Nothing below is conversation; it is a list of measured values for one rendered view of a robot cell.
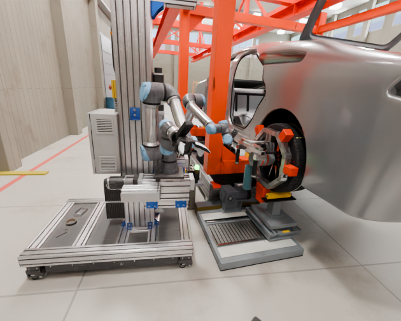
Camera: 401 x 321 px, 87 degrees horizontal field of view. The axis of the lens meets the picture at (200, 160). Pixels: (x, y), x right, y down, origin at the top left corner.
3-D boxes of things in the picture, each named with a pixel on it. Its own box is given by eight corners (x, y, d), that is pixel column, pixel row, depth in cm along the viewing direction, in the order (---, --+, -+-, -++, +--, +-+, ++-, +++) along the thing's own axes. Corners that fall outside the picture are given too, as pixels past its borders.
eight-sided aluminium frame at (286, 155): (283, 197, 184) (296, 136, 167) (277, 197, 183) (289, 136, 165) (253, 173, 234) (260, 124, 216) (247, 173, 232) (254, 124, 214)
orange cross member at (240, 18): (312, 48, 428) (317, 25, 415) (189, 32, 359) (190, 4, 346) (308, 49, 439) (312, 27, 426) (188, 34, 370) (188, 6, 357)
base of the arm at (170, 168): (158, 174, 155) (158, 162, 152) (159, 167, 169) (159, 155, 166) (179, 174, 157) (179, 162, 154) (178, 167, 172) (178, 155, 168)
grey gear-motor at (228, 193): (255, 213, 247) (260, 186, 236) (222, 217, 236) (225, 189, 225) (248, 206, 264) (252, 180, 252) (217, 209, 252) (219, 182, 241)
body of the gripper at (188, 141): (191, 156, 105) (181, 144, 113) (196, 141, 101) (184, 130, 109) (178, 156, 100) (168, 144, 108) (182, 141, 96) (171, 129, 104)
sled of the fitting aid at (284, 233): (300, 237, 211) (302, 228, 208) (268, 242, 201) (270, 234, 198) (271, 210, 256) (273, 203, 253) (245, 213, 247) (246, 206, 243)
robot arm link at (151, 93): (163, 162, 153) (167, 83, 130) (142, 165, 146) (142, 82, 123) (158, 155, 163) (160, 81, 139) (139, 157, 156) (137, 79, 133)
